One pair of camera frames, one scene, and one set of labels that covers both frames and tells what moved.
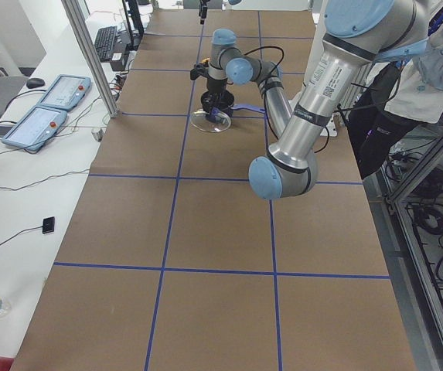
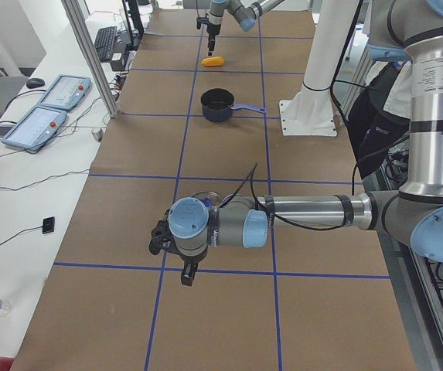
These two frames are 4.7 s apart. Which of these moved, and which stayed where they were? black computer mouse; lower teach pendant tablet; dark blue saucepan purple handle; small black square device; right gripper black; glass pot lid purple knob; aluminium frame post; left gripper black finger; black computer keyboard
Moved: left gripper black finger; glass pot lid purple knob; right gripper black
Stayed: dark blue saucepan purple handle; lower teach pendant tablet; small black square device; black computer keyboard; black computer mouse; aluminium frame post
